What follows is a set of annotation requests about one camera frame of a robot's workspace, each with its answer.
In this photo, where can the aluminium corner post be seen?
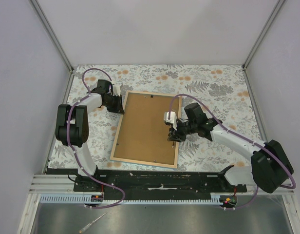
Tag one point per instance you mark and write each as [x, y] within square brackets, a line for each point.
[51, 33]
[266, 27]

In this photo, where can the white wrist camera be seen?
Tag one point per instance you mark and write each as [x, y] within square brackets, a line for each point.
[170, 119]
[116, 90]

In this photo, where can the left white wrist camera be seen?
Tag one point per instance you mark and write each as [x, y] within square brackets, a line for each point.
[116, 90]

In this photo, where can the aluminium rail bar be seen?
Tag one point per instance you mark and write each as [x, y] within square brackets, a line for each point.
[51, 184]

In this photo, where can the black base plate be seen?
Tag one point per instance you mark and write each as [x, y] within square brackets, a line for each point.
[151, 185]

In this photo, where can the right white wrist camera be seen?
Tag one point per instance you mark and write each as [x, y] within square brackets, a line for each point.
[170, 119]

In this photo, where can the light blue cable duct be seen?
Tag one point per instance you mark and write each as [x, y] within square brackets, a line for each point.
[94, 199]

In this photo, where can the right aluminium corner post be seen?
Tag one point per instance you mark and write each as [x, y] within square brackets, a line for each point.
[266, 27]

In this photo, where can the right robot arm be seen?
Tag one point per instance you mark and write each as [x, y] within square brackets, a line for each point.
[269, 165]

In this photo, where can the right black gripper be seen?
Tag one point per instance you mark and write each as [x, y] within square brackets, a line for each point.
[176, 136]

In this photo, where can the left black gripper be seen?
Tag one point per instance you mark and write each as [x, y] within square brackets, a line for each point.
[118, 108]

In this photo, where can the blue picture frame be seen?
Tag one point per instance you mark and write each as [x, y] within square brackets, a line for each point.
[142, 136]

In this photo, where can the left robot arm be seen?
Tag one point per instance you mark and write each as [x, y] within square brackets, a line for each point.
[72, 125]

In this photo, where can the left aluminium corner post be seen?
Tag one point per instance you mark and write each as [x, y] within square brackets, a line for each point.
[51, 33]

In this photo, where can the clear handled screwdriver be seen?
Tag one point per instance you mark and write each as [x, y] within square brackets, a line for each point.
[91, 223]

